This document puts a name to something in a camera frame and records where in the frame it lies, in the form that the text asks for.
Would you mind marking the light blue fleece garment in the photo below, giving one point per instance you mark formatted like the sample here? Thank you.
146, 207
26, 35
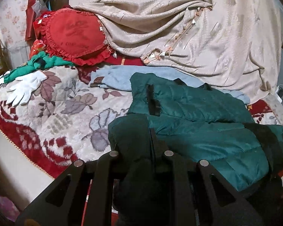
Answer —
118, 77

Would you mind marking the dark green puffer jacket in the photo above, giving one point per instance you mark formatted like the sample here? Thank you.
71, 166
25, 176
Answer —
248, 155

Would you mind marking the bright green knit garment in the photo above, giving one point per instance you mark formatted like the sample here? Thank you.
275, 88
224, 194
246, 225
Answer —
41, 61

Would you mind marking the red striped cloth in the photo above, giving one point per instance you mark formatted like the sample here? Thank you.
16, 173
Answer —
122, 60

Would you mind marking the white knit glove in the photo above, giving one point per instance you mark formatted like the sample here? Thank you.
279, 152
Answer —
20, 93

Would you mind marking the floral red white blanket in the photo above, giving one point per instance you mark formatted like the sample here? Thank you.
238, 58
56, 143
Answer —
64, 120

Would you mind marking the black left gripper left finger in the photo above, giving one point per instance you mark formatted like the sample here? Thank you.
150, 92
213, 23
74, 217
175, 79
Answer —
81, 195

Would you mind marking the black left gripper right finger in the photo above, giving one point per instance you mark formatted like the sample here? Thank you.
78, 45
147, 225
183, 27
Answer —
202, 195

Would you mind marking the red ruffled heart pillow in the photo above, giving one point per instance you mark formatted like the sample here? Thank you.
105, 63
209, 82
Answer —
75, 36

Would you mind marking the beige patterned curtain cloth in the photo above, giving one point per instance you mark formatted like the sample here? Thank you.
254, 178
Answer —
229, 44

